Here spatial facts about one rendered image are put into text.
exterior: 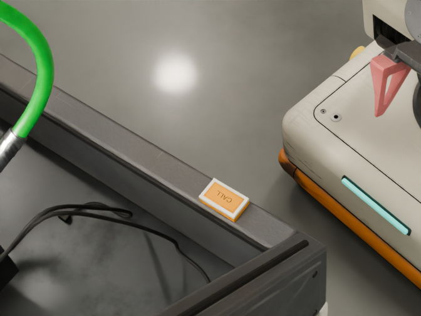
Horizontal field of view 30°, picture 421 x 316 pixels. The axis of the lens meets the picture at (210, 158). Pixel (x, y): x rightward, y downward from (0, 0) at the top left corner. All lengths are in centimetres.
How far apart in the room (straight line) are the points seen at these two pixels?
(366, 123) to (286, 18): 66
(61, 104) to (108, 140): 9
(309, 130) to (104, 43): 83
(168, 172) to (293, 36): 141
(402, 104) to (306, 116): 22
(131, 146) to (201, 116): 119
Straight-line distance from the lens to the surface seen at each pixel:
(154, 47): 232
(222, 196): 89
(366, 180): 170
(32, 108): 69
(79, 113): 101
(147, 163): 94
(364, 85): 183
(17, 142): 70
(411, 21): 75
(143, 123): 216
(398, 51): 84
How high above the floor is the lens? 173
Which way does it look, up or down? 57 degrees down
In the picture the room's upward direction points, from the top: 12 degrees counter-clockwise
